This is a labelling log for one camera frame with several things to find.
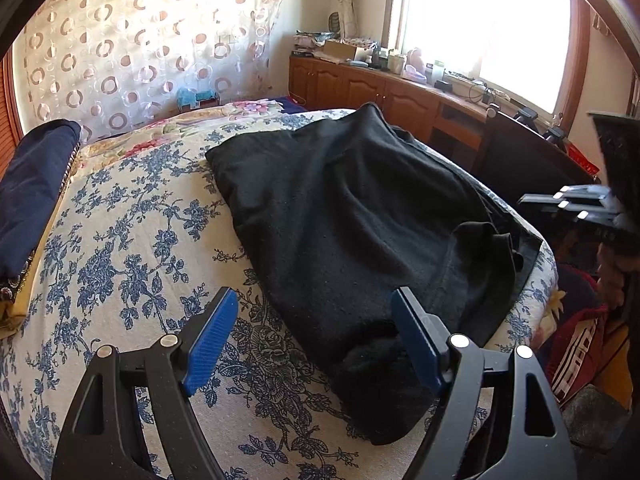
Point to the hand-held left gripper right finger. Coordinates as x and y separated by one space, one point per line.
412 342

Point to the black t-shirt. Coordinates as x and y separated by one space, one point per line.
350 200

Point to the window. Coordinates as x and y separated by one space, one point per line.
485 25

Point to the circle-patterned sheer curtain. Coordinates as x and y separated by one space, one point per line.
125 35

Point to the dark grey fuzzy object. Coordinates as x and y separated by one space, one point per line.
595 417

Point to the navy blanket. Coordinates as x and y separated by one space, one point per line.
292 106

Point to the dark wooden chair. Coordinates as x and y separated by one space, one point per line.
525 160

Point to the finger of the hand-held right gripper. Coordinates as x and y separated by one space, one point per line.
585 192
550 206

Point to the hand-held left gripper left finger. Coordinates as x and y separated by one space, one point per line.
212 342

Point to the pink plastic object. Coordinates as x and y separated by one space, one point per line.
417 65

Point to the blue floral bed sheet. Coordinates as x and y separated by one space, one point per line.
125 240

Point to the red striped garment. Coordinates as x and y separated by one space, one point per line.
575 350

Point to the wooden cabinet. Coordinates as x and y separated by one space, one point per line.
365 90

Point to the cardboard box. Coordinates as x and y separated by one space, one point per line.
345 50

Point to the folded navy cloth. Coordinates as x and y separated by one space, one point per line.
30 185

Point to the red basket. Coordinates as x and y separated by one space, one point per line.
582 157

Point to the blue toy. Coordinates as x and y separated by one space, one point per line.
197 100

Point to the white cup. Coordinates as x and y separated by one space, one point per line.
397 61

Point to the pink floral blanket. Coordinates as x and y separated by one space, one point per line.
240 110

